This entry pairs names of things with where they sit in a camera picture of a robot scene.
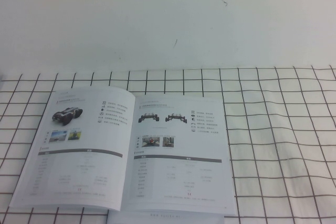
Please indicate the white black-grid tablecloth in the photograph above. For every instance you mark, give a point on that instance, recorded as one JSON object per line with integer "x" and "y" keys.
{"x": 275, "y": 155}

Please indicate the AgileX robot brochure book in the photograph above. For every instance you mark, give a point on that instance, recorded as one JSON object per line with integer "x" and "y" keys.
{"x": 168, "y": 220}
{"x": 178, "y": 182}

